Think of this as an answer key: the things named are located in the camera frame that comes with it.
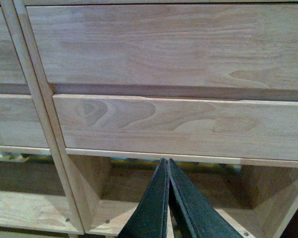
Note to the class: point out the wooden shelf unit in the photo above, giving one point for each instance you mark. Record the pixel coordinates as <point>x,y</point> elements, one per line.
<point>35,192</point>
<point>207,81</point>

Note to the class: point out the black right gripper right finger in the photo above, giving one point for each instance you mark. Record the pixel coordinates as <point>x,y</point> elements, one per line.
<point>194,215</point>

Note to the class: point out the left wooden shelf unit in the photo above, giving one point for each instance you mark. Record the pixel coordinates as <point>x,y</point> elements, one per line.
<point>35,192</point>

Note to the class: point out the right wooden shelf unit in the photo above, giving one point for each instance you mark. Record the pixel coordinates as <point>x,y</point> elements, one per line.
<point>207,81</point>

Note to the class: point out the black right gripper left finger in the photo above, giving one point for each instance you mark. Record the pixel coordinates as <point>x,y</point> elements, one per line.
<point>149,219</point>

